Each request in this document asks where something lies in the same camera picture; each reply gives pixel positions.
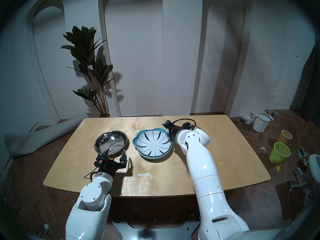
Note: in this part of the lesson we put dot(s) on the rolled grey mat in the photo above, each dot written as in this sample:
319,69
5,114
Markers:
42,137

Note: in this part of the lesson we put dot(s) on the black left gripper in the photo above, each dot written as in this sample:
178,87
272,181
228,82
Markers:
110,165

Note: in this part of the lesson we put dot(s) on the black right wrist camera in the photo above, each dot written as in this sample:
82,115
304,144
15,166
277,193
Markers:
166,124

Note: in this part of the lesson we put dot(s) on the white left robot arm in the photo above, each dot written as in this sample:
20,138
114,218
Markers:
92,197

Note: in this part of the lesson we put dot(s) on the stainless steel plate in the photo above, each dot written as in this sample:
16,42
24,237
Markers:
110,142

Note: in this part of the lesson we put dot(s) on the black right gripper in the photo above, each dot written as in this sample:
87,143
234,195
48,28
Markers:
173,133

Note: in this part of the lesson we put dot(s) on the white plate with blue stripes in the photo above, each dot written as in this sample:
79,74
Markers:
153,143

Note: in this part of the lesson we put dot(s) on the green mesh waste basket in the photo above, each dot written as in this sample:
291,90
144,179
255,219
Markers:
279,153

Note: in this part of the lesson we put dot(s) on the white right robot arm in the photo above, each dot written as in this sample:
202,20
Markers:
202,167

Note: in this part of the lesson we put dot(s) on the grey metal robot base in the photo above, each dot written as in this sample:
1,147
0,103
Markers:
155,232

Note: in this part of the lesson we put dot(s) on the tall potted green plant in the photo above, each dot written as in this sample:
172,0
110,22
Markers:
88,67

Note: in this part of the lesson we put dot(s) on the blue flower-shaped cartoon plate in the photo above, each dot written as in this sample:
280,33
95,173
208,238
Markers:
135,142

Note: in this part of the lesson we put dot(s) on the pile of plastic trash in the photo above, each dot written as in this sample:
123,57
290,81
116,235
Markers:
246,119

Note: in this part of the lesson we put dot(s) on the white office chair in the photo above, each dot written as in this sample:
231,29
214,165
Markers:
314,167

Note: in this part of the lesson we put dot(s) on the white bucket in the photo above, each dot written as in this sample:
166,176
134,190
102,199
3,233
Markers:
261,123

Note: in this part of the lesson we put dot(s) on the yellow paper cup bin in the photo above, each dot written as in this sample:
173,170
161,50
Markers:
285,137

